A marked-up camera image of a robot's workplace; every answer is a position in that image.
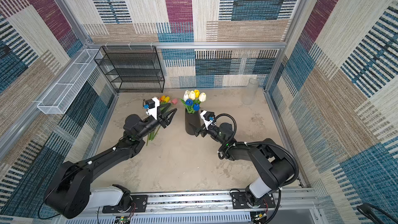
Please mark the clear glass vase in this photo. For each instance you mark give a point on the clear glass vase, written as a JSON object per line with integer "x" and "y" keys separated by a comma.
{"x": 250, "y": 91}

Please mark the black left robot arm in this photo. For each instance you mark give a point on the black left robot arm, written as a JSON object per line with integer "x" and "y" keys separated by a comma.
{"x": 69, "y": 192}

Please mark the black wire mesh shelf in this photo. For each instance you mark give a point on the black wire mesh shelf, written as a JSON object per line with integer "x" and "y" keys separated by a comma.
{"x": 131, "y": 68}

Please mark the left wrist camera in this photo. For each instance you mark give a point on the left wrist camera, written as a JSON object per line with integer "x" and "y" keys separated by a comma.
{"x": 151, "y": 107}

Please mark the cream white tulip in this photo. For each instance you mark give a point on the cream white tulip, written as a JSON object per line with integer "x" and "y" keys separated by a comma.
{"x": 202, "y": 98}

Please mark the black cylindrical vase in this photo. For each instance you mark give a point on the black cylindrical vase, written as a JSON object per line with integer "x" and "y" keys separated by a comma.
{"x": 192, "y": 122}

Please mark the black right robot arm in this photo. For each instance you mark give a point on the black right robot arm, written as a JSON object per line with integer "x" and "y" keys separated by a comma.
{"x": 276, "y": 166}

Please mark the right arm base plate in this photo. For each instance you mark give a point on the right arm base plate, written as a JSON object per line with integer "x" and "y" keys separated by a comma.
{"x": 243, "y": 200}

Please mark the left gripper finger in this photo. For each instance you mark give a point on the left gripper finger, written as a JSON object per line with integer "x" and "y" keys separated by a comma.
{"x": 162, "y": 109}
{"x": 169, "y": 115}

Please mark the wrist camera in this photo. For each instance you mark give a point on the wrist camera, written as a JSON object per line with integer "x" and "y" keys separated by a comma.
{"x": 151, "y": 107}
{"x": 208, "y": 118}

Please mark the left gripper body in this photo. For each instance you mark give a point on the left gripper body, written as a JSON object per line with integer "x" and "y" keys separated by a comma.
{"x": 162, "y": 123}

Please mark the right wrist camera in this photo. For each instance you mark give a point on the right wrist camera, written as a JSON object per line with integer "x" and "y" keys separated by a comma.
{"x": 208, "y": 118}

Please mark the yellow tulip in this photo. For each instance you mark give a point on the yellow tulip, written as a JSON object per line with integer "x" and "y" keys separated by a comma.
{"x": 197, "y": 94}

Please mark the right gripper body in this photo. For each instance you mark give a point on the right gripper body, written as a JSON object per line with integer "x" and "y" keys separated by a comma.
{"x": 204, "y": 131}

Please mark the aluminium mounting rail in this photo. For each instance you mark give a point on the aluminium mounting rail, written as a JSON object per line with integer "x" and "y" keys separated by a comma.
{"x": 296, "y": 206}

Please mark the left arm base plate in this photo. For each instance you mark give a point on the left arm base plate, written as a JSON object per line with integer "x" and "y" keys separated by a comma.
{"x": 134, "y": 203}

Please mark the white wire mesh basket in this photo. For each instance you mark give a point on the white wire mesh basket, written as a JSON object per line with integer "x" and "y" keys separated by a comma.
{"x": 59, "y": 98}

